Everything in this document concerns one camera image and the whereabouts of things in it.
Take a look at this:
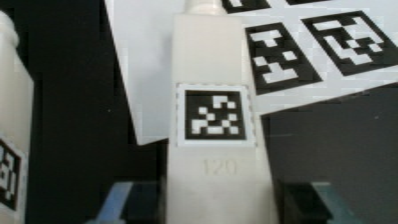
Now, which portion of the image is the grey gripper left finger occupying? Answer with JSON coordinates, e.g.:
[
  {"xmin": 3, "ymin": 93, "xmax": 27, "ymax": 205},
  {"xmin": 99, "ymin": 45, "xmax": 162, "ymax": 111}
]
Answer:
[{"xmin": 84, "ymin": 181, "xmax": 161, "ymax": 224}]

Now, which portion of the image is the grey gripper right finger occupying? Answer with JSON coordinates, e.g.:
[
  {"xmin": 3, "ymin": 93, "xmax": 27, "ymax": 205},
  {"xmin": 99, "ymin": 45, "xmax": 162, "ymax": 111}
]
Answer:
[{"xmin": 280, "ymin": 182, "xmax": 356, "ymax": 224}]

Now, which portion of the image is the white desk leg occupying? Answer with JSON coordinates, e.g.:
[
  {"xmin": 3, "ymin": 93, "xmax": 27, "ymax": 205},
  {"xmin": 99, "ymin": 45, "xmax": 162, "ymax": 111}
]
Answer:
[
  {"xmin": 0, "ymin": 11, "xmax": 35, "ymax": 224},
  {"xmin": 166, "ymin": 0, "xmax": 280, "ymax": 224}
]

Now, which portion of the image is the fiducial marker plate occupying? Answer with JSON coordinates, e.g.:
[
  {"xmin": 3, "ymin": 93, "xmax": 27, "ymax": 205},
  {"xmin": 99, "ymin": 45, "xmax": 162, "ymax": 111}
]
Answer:
[{"xmin": 106, "ymin": 0, "xmax": 398, "ymax": 144}]

